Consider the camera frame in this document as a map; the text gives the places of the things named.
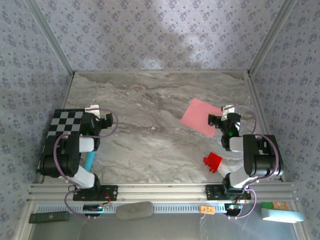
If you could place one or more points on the aluminium side rail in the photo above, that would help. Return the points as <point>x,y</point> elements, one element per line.
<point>253,90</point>
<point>67,92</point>

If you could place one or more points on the black flat bar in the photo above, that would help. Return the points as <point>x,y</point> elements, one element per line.
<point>48,217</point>

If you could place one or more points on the light blue tube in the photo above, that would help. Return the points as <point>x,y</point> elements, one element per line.
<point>90,160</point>

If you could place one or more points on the black grey checkerboard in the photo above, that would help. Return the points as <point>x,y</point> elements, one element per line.
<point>66,122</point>

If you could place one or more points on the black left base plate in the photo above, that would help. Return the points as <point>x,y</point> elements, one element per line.
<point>110,192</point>

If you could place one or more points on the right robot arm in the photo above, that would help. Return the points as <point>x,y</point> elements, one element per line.
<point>260,157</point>

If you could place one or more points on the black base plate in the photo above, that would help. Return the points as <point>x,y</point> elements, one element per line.
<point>110,192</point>
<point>212,192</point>

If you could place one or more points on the aluminium frame post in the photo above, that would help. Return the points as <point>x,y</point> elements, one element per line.
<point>50,35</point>
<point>272,35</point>

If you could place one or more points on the orange label tag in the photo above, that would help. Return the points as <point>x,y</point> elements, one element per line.
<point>207,210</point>

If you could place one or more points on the red plastic block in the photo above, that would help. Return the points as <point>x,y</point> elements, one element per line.
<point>212,161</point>

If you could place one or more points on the controller board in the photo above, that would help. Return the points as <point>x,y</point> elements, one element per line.
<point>232,208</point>
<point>92,208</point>

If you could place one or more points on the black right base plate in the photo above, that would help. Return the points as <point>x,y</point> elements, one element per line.
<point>212,192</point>

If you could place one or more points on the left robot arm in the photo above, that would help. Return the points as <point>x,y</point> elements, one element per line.
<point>72,160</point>

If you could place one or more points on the grey stone pad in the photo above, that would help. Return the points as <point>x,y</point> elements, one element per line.
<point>135,210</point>

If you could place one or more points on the aluminium back rail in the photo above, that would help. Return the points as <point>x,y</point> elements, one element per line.
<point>160,71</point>

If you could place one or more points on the right controller board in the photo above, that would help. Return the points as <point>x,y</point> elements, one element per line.
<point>232,208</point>

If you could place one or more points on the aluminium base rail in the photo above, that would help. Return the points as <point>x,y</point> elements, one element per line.
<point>160,192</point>

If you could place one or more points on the left controller board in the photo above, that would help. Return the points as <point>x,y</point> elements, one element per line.
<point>92,208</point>

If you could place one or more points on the small green box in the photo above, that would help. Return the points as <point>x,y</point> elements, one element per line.
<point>267,205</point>

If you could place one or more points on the small orange card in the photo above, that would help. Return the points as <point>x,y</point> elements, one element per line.
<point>280,205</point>

